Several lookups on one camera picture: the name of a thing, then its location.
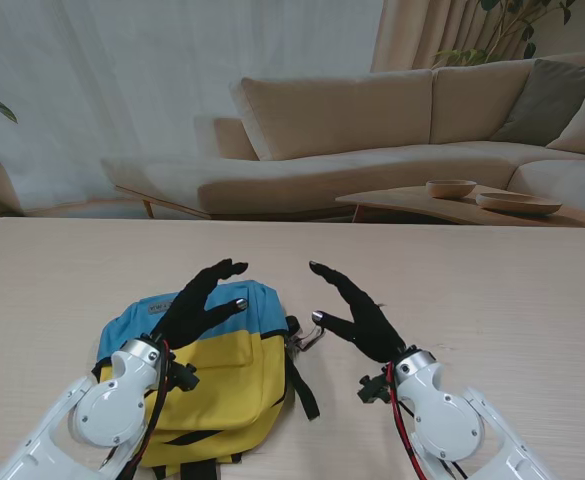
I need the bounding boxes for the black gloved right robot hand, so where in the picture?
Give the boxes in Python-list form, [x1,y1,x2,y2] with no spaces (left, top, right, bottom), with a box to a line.
[308,259,407,364]

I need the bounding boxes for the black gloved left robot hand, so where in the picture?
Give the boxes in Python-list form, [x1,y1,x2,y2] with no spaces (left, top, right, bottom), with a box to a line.
[150,258,251,351]

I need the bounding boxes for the blue and yellow school backpack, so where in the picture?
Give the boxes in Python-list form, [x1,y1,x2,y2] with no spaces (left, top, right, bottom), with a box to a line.
[91,280,322,480]

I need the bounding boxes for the wooden coffee table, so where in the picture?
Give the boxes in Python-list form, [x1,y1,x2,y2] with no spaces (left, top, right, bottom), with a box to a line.
[335,183,585,237]

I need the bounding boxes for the small deep wooden bowl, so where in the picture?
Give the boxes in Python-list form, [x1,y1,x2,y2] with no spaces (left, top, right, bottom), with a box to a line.
[425,179,478,200]

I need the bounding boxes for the beige sofa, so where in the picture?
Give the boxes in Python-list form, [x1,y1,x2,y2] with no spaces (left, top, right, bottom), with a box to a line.
[100,49,585,221]

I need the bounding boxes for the wide shallow wooden bowl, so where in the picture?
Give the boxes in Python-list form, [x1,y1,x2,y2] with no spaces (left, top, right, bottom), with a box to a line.
[475,192,563,216]

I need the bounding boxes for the white sheer curtain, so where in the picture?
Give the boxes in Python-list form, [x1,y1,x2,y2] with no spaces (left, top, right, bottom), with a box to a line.
[0,0,388,217]

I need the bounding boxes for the tall green leafy plant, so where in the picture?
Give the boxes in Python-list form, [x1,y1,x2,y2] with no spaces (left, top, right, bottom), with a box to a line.
[434,0,578,69]

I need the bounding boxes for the grey sofa cushion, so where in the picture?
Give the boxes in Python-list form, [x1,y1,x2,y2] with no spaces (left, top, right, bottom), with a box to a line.
[491,58,585,146]

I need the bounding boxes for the beige curtain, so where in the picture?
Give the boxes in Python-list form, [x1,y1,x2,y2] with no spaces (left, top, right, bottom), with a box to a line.
[370,0,541,74]

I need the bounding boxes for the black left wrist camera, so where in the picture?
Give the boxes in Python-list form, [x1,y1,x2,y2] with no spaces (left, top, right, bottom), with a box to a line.
[169,362,202,394]

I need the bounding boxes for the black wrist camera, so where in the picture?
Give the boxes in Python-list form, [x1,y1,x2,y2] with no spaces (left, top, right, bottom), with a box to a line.
[356,374,392,405]
[169,362,202,394]

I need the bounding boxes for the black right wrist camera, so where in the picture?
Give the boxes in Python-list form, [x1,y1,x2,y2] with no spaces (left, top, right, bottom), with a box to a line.
[356,374,392,405]

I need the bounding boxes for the left arm red black cables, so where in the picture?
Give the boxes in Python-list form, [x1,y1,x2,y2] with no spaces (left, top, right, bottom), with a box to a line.
[104,339,176,480]

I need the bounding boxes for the arm red black cables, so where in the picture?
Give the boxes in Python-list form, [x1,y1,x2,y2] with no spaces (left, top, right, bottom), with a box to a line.
[384,362,469,480]
[104,339,176,480]

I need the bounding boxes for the right arm red black cables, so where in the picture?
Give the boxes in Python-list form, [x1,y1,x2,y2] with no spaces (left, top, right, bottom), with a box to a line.
[384,362,469,480]

